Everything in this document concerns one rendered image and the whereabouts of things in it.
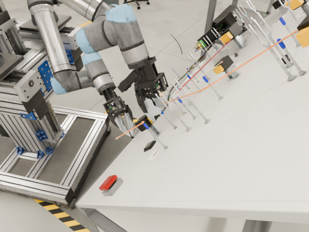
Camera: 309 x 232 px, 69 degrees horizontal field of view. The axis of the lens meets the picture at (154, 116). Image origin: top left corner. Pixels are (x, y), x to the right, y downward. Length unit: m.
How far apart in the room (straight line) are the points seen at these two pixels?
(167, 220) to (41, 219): 1.23
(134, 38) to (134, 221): 0.70
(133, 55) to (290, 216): 0.52
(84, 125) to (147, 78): 1.52
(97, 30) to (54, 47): 0.37
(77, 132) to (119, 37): 1.55
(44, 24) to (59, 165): 1.19
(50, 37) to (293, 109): 0.89
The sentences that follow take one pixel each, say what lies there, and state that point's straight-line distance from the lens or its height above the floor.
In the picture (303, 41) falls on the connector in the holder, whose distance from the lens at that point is 0.47.
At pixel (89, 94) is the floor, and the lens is 2.81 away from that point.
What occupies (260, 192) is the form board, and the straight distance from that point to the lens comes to 0.32.
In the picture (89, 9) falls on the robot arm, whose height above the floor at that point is 1.46.
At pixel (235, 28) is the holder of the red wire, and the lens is 1.08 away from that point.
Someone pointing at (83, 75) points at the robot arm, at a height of 1.18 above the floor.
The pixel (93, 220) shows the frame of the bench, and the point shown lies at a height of 0.80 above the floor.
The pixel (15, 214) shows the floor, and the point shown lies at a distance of 2.14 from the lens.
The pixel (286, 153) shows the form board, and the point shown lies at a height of 1.49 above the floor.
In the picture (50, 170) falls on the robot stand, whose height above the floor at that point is 0.21.
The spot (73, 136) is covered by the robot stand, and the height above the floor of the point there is 0.21.
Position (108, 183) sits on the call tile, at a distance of 0.70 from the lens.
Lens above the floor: 1.74
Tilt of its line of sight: 45 degrees down
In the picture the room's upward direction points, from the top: straight up
